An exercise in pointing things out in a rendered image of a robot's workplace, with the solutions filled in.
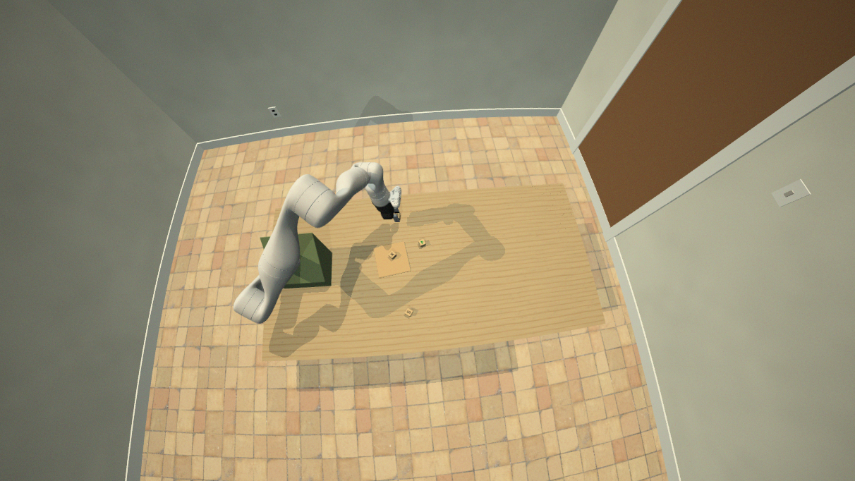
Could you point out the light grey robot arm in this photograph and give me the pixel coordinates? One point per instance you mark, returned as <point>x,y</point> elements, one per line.
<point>315,203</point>

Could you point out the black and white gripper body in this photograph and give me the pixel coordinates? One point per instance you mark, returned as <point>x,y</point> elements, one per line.
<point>387,204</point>

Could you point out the tan flat mat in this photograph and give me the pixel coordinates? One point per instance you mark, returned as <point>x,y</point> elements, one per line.
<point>386,266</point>

